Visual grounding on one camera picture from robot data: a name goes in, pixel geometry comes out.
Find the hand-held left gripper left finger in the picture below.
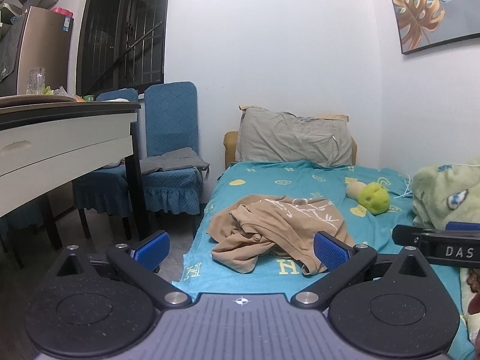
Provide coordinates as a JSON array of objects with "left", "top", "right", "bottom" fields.
[{"left": 47, "top": 230, "right": 192, "bottom": 311}]

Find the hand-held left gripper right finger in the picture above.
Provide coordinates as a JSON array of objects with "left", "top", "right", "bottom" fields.
[{"left": 293, "top": 231, "right": 436, "bottom": 311}]

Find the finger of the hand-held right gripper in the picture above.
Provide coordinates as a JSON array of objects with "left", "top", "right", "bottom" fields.
[
  {"left": 392, "top": 224, "right": 422, "bottom": 249},
  {"left": 445, "top": 221, "right": 480, "bottom": 232}
]

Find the tan printed shirt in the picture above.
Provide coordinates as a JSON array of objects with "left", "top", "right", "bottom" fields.
[{"left": 207, "top": 194, "right": 356, "bottom": 275}]

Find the pale green fleece blanket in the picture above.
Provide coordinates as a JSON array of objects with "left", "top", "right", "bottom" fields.
[{"left": 412, "top": 157, "right": 480, "bottom": 349}]

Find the green plush toy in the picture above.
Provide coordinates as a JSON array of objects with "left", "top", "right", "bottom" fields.
[{"left": 345, "top": 181, "right": 391, "bottom": 216}]

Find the teal printed bed sheet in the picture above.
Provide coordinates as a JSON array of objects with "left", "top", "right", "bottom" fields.
[{"left": 172, "top": 160, "right": 477, "bottom": 357}]

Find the blue covered chair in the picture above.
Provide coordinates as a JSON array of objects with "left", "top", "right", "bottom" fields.
[
  {"left": 72, "top": 88, "right": 140, "bottom": 241},
  {"left": 139, "top": 81, "right": 211, "bottom": 241}
]

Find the grey pillow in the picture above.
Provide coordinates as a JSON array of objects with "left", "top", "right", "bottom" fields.
[{"left": 235, "top": 107, "right": 355, "bottom": 167}]

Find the white table with dark top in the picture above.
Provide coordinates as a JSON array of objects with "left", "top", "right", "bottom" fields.
[{"left": 0, "top": 95, "right": 151, "bottom": 250}]

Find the pale yellow pillow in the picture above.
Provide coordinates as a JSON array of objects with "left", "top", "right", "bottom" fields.
[{"left": 238, "top": 105, "right": 350, "bottom": 122}]

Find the glass cup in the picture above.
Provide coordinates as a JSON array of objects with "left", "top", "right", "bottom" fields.
[{"left": 26, "top": 67, "right": 47, "bottom": 95}]

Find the dark barred window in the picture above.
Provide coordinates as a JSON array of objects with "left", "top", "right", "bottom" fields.
[{"left": 77, "top": 0, "right": 172, "bottom": 98}]

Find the beige refrigerator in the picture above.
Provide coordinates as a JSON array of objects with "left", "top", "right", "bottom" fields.
[{"left": 17, "top": 6, "right": 74, "bottom": 96}]

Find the white cable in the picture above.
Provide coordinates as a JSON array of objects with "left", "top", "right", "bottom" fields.
[{"left": 392, "top": 159, "right": 480, "bottom": 199}]

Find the framed leaf wall picture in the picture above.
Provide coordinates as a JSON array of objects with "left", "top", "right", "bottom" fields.
[{"left": 383, "top": 0, "right": 480, "bottom": 55}]

